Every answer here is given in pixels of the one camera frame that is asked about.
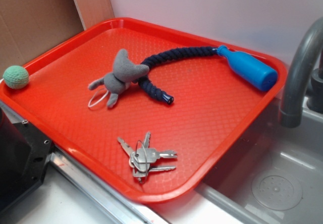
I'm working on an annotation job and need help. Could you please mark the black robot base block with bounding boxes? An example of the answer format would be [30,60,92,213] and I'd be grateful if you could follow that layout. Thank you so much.
[1,110,53,214]

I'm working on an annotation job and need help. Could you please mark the red plastic tray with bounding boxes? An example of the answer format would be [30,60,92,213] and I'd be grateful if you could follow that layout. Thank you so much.
[1,18,287,203]

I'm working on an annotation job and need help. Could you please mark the grey plush elephant toy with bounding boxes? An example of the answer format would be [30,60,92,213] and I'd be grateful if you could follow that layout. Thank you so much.
[88,49,149,108]

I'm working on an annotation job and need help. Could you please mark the blue plastic bottle toy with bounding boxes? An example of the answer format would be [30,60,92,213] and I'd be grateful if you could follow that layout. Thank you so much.
[217,45,278,91]

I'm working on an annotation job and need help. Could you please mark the grey toy sink basin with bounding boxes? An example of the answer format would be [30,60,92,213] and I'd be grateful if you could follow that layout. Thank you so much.
[196,100,322,223]

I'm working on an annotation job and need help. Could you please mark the grey toy faucet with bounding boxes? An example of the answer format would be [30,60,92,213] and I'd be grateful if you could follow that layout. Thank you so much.
[278,18,322,128]

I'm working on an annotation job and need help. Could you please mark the green textured ball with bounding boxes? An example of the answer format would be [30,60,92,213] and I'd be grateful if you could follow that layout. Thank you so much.
[3,66,29,89]

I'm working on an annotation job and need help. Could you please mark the dark faucet knob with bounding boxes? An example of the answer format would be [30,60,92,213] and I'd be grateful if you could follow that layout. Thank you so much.
[306,53,322,114]

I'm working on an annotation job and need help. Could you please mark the brown cardboard box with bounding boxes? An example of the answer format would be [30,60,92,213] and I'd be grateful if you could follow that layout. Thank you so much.
[1,0,114,72]

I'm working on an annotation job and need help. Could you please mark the navy braided rope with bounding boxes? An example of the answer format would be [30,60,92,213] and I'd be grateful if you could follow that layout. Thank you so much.
[137,46,218,106]

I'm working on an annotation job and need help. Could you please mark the silver keys on ring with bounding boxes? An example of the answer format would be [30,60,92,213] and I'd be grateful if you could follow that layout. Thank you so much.
[117,132,178,184]

